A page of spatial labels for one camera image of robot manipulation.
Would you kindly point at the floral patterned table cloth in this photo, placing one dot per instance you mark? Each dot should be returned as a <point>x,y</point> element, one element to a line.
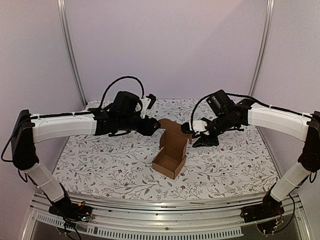
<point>123,167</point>

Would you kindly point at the aluminium frame post left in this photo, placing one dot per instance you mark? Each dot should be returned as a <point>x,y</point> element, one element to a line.
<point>61,6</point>

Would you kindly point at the aluminium front rail base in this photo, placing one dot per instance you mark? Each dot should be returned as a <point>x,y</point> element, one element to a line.
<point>205,219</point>

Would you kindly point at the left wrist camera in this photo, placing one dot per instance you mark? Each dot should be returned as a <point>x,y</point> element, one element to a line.
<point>144,104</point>

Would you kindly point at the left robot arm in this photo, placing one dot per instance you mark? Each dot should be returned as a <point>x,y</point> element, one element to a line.
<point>37,139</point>

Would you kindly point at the brown cardboard box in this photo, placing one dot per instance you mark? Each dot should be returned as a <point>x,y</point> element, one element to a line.
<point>172,149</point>

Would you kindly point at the aluminium frame post right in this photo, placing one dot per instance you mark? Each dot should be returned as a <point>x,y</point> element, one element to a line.
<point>270,4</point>

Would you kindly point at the aluminium frame post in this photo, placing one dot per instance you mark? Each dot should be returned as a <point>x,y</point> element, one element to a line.
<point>61,6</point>
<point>270,4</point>

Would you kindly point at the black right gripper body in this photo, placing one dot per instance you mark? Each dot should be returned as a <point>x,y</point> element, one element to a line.
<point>202,135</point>

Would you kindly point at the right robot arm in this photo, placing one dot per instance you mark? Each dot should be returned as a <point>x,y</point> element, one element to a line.
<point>293,137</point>

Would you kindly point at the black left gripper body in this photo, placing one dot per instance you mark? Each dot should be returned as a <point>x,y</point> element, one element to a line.
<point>126,123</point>

